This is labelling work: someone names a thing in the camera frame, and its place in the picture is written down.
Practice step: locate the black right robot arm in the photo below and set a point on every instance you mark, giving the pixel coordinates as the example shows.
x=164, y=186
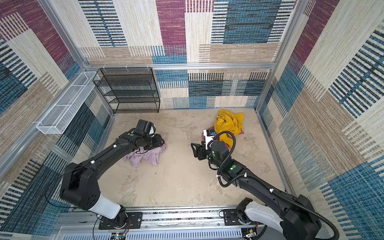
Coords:
x=294, y=216

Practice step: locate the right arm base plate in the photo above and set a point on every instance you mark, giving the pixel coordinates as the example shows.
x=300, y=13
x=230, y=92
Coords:
x=231, y=218

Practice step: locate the yellow cloth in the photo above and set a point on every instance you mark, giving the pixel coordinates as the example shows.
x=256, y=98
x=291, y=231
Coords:
x=228, y=121

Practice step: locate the white wire mesh basket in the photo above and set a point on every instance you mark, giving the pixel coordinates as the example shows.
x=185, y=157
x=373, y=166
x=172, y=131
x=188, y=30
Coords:
x=58, y=118

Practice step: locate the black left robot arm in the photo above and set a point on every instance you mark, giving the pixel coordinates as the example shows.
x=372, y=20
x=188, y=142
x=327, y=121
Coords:
x=80, y=185

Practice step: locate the black mesh shelf rack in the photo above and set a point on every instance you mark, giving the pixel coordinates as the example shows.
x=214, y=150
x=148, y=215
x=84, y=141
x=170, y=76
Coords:
x=128, y=90

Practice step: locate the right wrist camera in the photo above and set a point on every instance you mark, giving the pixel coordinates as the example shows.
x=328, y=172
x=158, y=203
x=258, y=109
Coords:
x=209, y=135

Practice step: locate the lilac ribbed cloth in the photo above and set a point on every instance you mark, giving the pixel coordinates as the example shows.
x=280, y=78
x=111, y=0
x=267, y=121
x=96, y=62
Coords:
x=151, y=156

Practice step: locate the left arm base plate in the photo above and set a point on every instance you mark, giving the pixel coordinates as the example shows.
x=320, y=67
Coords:
x=130, y=220

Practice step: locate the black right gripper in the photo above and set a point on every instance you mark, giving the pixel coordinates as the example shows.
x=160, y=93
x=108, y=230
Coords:
x=200, y=150

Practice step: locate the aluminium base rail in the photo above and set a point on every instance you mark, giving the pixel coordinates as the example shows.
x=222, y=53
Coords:
x=158, y=223

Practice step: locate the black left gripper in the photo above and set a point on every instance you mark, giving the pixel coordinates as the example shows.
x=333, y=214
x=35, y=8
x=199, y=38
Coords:
x=159, y=142

